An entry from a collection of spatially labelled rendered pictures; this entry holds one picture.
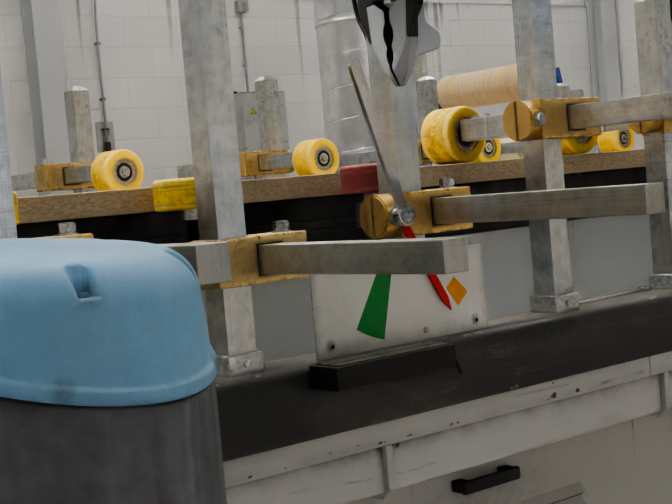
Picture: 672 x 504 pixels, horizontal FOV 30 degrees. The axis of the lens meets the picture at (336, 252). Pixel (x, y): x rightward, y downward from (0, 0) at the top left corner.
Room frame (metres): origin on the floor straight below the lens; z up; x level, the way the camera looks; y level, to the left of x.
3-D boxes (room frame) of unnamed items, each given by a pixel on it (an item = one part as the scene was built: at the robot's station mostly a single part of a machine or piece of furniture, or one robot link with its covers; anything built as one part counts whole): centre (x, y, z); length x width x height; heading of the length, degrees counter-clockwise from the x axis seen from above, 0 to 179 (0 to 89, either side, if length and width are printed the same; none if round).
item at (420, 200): (1.46, -0.10, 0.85); 0.13 x 0.06 x 0.05; 129
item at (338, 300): (1.41, -0.07, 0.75); 0.26 x 0.01 x 0.10; 129
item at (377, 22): (1.37, -0.09, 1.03); 0.06 x 0.03 x 0.09; 129
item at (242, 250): (1.30, 0.10, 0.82); 0.13 x 0.06 x 0.05; 129
